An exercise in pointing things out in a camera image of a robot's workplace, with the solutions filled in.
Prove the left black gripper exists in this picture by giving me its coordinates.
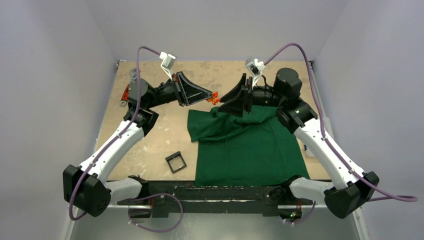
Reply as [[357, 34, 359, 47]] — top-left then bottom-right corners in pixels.
[[146, 71, 212, 109]]

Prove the orange leaf brooch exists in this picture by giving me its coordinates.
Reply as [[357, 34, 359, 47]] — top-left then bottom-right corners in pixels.
[[206, 91, 221, 106]]

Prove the green t-shirt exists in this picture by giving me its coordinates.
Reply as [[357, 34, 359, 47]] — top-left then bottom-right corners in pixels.
[[187, 106, 310, 186]]

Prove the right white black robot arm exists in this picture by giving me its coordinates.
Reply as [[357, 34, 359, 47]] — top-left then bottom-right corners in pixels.
[[218, 67, 380, 219]]

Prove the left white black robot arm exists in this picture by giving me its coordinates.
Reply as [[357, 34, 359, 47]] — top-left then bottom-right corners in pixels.
[[62, 71, 214, 221]]

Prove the clear plastic parts box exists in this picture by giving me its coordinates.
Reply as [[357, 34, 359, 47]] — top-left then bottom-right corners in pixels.
[[303, 144, 315, 158]]

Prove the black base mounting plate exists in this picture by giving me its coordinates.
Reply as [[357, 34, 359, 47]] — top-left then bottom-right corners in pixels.
[[117, 180, 313, 218]]

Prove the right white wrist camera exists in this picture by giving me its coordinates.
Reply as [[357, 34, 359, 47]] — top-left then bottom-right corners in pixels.
[[244, 57, 266, 87]]

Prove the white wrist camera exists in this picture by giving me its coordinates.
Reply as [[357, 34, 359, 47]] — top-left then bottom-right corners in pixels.
[[244, 57, 266, 87], [159, 51, 177, 79]]

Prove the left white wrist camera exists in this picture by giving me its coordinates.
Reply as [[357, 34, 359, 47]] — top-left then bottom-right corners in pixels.
[[159, 51, 177, 79]]

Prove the red handled adjustable wrench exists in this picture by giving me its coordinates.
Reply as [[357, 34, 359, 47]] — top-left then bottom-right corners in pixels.
[[120, 68, 138, 107]]

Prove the black square frame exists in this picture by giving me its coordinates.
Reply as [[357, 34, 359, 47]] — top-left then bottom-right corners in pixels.
[[165, 151, 187, 174]]

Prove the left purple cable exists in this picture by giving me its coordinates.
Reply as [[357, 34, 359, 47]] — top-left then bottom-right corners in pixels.
[[68, 45, 184, 233]]

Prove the purple cable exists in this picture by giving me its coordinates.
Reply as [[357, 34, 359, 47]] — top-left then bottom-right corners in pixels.
[[68, 45, 184, 233], [263, 42, 419, 226]]

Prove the aluminium rail frame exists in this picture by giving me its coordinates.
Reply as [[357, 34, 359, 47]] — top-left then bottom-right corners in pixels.
[[67, 60, 362, 210]]

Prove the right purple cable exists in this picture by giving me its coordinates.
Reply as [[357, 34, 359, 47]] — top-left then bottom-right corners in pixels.
[[263, 42, 419, 226]]

